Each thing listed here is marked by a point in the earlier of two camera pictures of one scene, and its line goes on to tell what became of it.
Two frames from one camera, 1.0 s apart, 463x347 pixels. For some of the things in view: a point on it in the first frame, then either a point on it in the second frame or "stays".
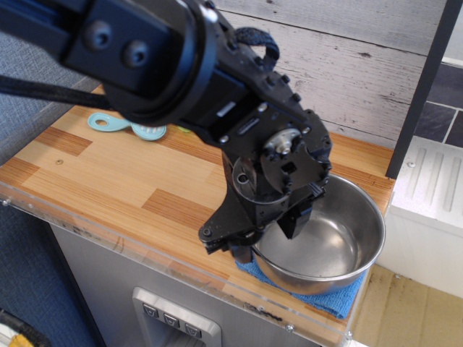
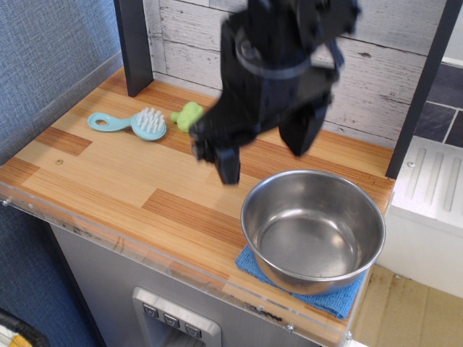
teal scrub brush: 108,123 stays
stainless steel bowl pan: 343,236 stays
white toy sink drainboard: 424,224 stays
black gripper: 263,186 → 255,96
